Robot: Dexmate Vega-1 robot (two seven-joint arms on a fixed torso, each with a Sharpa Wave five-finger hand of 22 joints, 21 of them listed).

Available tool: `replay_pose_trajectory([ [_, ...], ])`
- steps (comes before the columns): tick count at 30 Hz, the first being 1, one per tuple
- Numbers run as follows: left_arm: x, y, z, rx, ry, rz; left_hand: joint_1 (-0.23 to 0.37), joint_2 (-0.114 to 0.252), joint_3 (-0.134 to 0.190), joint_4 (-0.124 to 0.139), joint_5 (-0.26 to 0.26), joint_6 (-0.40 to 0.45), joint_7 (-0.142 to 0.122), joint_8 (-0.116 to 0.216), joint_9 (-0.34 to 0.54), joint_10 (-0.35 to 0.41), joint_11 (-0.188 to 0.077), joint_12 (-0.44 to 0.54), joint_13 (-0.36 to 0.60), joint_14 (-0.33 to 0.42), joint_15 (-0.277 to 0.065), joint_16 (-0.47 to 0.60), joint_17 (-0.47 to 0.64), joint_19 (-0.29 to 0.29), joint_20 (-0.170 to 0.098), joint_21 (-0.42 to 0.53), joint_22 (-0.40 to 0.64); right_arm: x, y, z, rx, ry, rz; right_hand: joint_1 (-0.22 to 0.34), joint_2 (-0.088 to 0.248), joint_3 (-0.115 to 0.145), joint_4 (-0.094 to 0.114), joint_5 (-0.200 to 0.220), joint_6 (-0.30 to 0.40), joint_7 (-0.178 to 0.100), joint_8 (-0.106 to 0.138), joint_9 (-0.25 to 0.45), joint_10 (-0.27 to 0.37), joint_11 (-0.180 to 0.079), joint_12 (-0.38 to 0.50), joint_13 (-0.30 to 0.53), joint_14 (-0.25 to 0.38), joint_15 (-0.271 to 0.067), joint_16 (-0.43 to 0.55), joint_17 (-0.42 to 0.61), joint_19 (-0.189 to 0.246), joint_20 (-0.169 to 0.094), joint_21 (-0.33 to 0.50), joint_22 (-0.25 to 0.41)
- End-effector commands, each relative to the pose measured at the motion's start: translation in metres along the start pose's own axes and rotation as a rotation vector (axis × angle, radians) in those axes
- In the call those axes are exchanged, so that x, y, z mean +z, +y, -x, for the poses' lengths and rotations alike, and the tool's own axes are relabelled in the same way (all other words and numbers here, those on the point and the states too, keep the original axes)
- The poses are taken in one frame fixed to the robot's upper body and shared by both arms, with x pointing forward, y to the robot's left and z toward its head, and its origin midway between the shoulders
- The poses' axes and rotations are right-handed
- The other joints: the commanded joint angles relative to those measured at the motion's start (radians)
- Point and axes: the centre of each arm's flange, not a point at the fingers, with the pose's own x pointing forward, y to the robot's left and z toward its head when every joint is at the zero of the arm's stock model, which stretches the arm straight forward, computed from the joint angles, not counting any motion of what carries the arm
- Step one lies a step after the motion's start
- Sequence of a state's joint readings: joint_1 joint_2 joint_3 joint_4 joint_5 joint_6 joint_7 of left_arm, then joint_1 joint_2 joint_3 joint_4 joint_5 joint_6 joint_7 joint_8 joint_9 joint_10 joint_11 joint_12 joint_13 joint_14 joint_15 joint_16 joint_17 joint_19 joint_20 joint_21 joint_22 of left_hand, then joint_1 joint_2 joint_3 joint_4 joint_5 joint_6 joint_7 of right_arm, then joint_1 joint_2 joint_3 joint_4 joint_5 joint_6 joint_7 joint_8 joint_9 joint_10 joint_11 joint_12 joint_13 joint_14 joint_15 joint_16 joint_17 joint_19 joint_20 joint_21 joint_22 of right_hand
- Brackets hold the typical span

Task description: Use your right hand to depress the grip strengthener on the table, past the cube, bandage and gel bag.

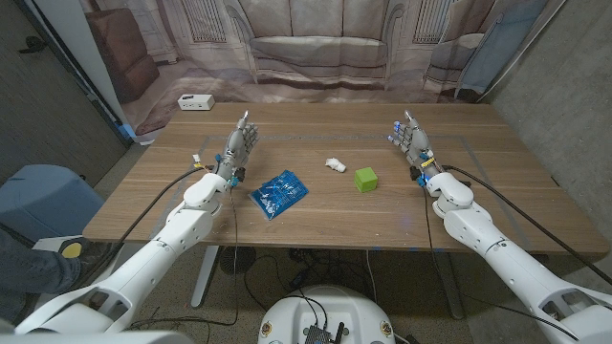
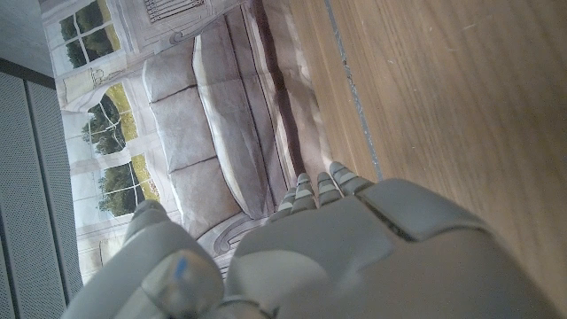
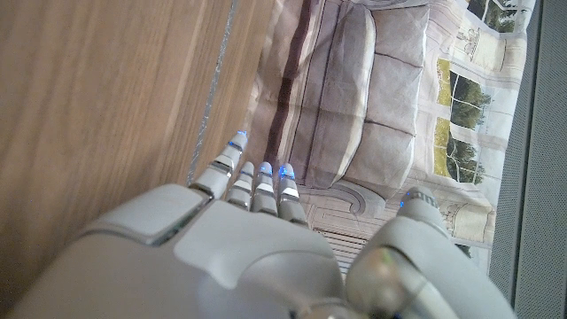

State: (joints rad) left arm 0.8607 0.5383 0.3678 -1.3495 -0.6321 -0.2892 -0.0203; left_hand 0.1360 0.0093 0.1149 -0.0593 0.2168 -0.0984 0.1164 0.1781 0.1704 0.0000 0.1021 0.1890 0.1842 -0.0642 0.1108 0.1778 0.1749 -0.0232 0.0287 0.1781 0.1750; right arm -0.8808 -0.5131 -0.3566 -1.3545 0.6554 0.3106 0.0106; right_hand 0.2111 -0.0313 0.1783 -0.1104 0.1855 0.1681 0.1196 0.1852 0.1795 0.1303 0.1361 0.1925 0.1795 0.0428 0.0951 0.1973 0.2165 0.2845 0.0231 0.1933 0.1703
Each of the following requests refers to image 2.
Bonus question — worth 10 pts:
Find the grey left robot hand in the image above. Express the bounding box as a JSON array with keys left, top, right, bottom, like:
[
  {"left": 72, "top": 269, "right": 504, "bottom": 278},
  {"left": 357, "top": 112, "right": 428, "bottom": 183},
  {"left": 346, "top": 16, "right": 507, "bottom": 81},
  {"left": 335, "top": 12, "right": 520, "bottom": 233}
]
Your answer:
[{"left": 61, "top": 160, "right": 564, "bottom": 319}]

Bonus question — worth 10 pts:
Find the printed living room backdrop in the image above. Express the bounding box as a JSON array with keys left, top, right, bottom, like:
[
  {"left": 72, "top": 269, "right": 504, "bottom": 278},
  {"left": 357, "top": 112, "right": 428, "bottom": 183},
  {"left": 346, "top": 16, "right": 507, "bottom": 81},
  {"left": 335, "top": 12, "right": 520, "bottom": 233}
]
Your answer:
[{"left": 38, "top": 0, "right": 334, "bottom": 284}]

